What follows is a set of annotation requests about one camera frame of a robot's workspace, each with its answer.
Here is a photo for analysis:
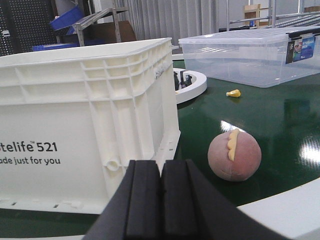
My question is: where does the white inner turntable ring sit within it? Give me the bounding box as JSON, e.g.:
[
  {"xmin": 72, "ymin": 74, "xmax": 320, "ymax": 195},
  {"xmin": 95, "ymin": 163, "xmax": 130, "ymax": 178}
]
[{"xmin": 172, "ymin": 67, "xmax": 208, "ymax": 105}]

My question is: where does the white Totelife plastic crate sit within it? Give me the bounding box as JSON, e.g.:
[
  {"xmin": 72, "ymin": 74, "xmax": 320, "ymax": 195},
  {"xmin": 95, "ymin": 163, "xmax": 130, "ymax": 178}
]
[{"xmin": 0, "ymin": 38, "xmax": 181, "ymax": 214}]

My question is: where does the brown cardboard box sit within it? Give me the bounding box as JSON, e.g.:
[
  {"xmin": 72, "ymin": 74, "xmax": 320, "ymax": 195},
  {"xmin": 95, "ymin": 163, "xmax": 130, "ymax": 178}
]
[{"xmin": 83, "ymin": 20, "xmax": 137, "ymax": 44}]

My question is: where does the clear plastic storage box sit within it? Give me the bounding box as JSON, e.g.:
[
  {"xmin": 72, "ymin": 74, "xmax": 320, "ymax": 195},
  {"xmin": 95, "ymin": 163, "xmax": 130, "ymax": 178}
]
[{"xmin": 178, "ymin": 26, "xmax": 320, "ymax": 88}]

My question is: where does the blue storage bin on rack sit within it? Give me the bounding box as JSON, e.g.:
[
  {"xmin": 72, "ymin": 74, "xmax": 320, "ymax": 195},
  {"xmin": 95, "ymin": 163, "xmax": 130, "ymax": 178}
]
[{"xmin": 49, "ymin": 5, "xmax": 84, "ymax": 31}]

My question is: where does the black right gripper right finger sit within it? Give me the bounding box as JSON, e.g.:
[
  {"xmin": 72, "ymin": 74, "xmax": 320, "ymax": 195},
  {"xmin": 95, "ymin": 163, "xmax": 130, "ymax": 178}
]
[{"xmin": 161, "ymin": 160, "xmax": 286, "ymax": 240}]

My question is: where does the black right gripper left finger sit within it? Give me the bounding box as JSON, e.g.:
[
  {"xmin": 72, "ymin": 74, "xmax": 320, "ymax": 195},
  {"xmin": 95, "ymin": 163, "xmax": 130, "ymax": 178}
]
[{"xmin": 84, "ymin": 160, "xmax": 161, "ymax": 240}]

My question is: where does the small yellow toy piece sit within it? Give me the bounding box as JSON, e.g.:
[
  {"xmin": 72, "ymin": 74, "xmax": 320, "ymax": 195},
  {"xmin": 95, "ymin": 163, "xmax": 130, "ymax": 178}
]
[{"xmin": 225, "ymin": 89, "xmax": 241, "ymax": 98}]

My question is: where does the grey metal shelf rack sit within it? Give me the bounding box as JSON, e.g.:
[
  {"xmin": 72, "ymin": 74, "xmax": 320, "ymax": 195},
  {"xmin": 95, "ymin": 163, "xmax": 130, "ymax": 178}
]
[{"xmin": 56, "ymin": 7, "xmax": 130, "ymax": 47}]

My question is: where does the pink plush ball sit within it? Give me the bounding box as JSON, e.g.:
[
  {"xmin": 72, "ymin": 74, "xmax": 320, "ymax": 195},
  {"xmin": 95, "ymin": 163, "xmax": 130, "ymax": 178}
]
[{"xmin": 207, "ymin": 128, "xmax": 262, "ymax": 182}]

